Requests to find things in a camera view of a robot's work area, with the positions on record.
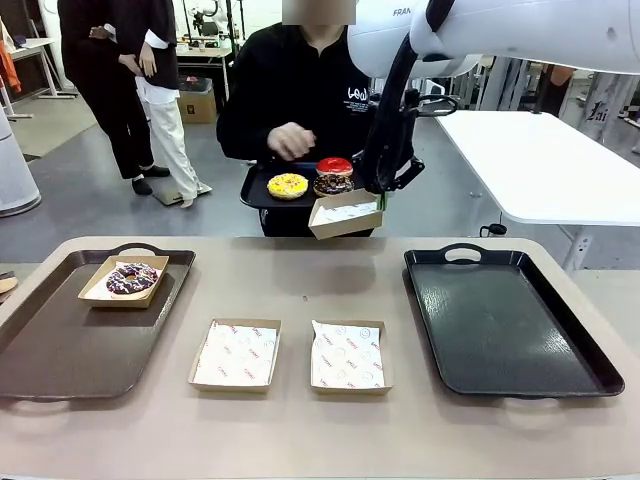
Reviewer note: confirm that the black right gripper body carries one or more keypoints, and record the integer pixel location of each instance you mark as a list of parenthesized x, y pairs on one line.
[(387, 172)]

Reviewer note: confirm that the kraft cardboard food box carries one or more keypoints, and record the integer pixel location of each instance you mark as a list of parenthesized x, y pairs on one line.
[(345, 228), (120, 301), (230, 388), (350, 391)]

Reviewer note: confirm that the red glazed donut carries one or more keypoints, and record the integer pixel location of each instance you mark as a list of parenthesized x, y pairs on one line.
[(334, 164)]

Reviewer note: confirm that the chocolate donut with colourful sprinkles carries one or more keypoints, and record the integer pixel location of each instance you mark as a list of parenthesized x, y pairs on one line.
[(325, 187)]

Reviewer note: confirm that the yellow glazed donut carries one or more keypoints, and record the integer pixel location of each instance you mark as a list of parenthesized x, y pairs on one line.
[(280, 189)]

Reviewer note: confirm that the small black serving tray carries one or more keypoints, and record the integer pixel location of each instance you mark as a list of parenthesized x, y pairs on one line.
[(255, 192)]

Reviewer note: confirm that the chocolate donut with white drizzle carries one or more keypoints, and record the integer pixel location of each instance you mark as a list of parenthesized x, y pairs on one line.
[(117, 285)]

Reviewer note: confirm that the person's right forearm black sleeve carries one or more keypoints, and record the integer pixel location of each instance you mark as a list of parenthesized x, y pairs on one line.
[(240, 142)]

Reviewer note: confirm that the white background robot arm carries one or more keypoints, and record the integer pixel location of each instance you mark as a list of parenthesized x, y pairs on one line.
[(205, 7)]

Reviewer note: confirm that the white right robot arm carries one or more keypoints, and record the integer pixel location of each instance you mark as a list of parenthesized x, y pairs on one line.
[(525, 30)]

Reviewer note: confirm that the large black plastic tray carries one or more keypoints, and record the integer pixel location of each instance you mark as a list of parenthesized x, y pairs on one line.
[(500, 325)]

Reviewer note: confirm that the large brown plastic tray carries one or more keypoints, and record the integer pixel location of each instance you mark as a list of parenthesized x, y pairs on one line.
[(75, 350)]

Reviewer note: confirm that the person's right hand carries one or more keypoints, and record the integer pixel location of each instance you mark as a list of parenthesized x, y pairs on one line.
[(291, 142)]

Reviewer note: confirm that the black chair armrest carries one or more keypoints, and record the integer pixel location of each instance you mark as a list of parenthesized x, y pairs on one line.
[(430, 97)]

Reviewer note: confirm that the person in black sweatshirt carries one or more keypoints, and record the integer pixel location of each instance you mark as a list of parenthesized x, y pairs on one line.
[(280, 80)]

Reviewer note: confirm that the large white folding table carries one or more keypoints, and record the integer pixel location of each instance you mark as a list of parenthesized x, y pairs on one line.
[(540, 165)]

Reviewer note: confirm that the brown cardboard shipping box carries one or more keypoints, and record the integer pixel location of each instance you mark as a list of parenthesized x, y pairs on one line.
[(197, 107)]

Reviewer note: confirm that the white floor scale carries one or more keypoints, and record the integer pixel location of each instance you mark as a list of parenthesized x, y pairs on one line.
[(167, 195)]

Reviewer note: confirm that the cluttered workbench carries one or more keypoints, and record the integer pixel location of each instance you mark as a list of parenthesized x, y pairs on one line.
[(205, 50)]

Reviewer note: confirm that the bystander in white trousers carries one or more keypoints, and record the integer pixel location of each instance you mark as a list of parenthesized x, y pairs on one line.
[(167, 135)]

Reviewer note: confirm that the grey cloth with gothic print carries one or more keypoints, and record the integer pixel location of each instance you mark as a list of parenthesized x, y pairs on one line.
[(600, 110)]

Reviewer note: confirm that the bystander in black clothes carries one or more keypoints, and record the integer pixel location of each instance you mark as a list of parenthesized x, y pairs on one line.
[(95, 60)]

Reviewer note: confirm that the white cylindrical appliance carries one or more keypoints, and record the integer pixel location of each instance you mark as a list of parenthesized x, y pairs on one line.
[(12, 170)]

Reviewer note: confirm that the white desk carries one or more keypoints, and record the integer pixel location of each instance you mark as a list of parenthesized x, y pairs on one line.
[(30, 44)]

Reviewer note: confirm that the beige round object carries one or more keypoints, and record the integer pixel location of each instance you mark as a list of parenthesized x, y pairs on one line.
[(6, 286)]

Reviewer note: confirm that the orange garment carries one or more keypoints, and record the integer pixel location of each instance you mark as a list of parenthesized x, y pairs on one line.
[(9, 70)]

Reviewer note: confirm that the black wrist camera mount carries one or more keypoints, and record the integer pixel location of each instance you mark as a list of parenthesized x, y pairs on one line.
[(412, 172)]

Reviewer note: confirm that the grey metal frame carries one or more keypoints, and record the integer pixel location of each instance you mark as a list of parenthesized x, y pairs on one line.
[(500, 85)]

